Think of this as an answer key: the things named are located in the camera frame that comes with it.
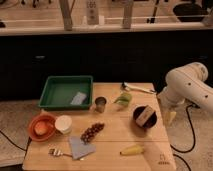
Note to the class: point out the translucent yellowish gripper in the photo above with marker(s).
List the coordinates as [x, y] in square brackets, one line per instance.
[169, 117]

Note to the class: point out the yellow banana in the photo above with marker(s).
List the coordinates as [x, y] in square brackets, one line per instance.
[132, 150]

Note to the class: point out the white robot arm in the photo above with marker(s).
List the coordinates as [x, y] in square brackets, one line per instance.
[185, 83]

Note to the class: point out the small metal cup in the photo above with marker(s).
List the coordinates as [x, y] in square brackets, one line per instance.
[100, 103]

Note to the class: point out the white plastic cup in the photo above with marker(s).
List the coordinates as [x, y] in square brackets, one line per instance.
[63, 124]

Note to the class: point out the black bowl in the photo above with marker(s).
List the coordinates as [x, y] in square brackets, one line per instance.
[151, 121]

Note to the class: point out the tan block in bowl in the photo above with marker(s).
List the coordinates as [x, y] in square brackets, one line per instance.
[143, 114]

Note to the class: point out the wooden table board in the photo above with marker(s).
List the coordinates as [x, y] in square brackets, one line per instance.
[110, 141]

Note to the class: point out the bunch of dark grapes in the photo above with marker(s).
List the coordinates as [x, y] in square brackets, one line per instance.
[90, 133]

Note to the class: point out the blue sponge in tray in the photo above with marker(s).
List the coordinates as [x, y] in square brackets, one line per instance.
[78, 98]

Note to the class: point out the blue folded cloth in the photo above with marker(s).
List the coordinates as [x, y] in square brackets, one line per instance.
[79, 149]

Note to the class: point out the green plastic tray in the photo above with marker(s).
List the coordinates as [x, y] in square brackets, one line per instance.
[59, 91]

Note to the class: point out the orange plastic bowl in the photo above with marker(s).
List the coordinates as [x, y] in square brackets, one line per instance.
[50, 122]

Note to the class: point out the orange fruit in bowl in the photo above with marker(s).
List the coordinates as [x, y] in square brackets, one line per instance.
[40, 128]

